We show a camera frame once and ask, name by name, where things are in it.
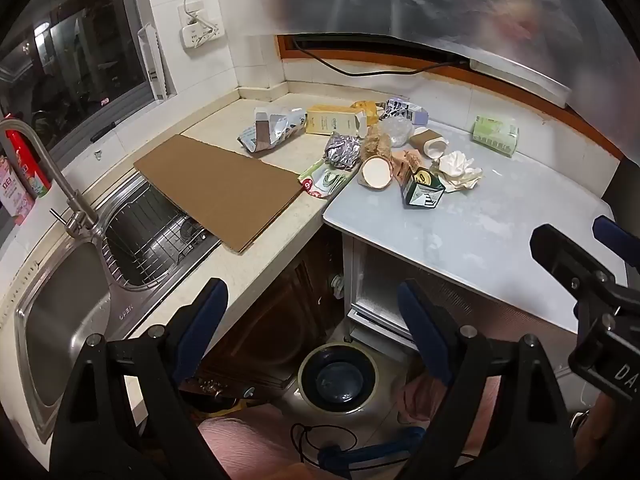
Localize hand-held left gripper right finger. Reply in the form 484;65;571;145
397;280;571;480

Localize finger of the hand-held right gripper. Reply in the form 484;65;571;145
593;216;640;286
531;224;618;306

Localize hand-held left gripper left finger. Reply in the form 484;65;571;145
50;277;231;480

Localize round dark trash bin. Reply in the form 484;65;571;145
297;342;393;416

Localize white tissue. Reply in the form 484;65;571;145
432;151;485;193

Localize green tissue pack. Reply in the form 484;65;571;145
471;115;521;157

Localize dark green small carton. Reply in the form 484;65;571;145
399;166;447;211

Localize brown paper cup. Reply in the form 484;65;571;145
409;127;447;160

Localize pinkish wrapper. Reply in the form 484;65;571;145
390;147;421;183

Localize green red wrapper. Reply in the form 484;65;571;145
297;157;363;200

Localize foil wrapper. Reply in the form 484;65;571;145
324;131;362;170

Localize clear plastic bag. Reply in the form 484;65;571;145
377;115;415;147

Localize purple white patterned carton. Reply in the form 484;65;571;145
385;96;431;127

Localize yellow carton box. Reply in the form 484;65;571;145
305;105;368;137

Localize yellow snack packet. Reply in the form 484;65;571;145
350;100;388;126

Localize person's right forearm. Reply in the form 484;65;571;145
587;400;640;480

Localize white ribbed glass cabinet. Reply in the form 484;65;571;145
345;232;581;356

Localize brown wooden cabinet door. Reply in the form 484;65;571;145
192;227;346;396

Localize person's left pink trouser leg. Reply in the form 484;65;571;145
197;405;321;480

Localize blue plastic stool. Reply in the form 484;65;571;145
317;427;426;466

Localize brown cardboard sheet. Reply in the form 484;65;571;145
132;133;305;254

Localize stainless steel double sink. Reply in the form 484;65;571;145
12;167;223;443

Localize steel kitchen faucet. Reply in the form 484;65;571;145
0;119;103;238

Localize pink refill pouch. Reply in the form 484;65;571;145
0;156;36;226

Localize red detergent bottle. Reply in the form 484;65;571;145
5;129;52;198

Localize translucent plastic sheet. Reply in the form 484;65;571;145
272;0;640;171

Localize dark kitchen window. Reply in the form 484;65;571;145
0;0;178;161

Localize wire dish rack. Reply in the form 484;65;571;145
102;180;211;286

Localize thin black cord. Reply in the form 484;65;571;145
290;422;351;466

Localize wooden window frame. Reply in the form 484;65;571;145
275;34;626;171

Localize black power cable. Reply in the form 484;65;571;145
292;35;471;77

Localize white wall power strip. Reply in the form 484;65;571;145
177;1;224;50

